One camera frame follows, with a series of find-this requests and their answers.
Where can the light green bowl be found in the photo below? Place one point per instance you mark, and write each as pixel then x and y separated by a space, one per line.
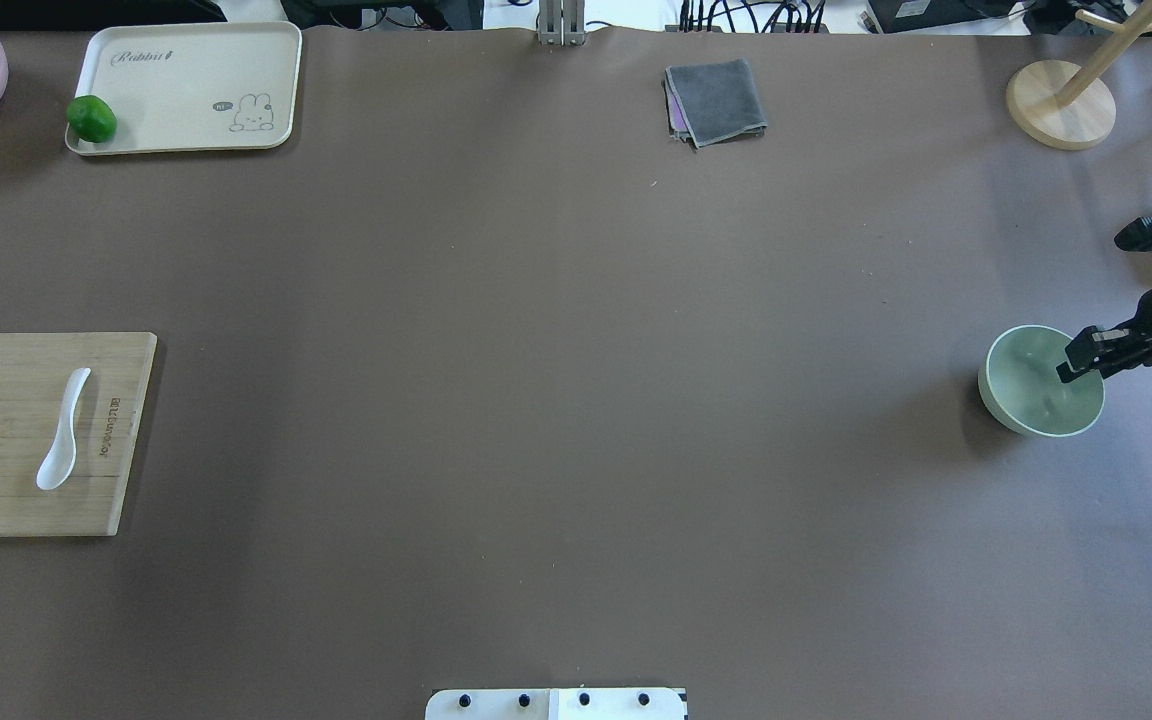
pixel 1020 387

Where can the white plastic spoon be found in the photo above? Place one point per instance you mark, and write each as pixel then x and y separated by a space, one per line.
pixel 61 457

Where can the wooden mug tree stand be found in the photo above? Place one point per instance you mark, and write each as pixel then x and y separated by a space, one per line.
pixel 1068 107

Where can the grey folded cloth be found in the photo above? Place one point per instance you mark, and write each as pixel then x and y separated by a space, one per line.
pixel 713 103

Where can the cream rabbit tray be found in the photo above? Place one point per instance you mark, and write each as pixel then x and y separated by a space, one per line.
pixel 193 87

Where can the green lime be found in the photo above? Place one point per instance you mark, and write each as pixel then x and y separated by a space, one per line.
pixel 91 119

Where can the bamboo cutting board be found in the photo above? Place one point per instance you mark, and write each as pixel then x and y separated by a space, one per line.
pixel 34 368

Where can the aluminium frame post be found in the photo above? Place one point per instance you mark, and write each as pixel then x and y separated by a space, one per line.
pixel 561 22

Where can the white pole base plate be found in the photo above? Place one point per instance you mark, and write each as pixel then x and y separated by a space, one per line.
pixel 559 703

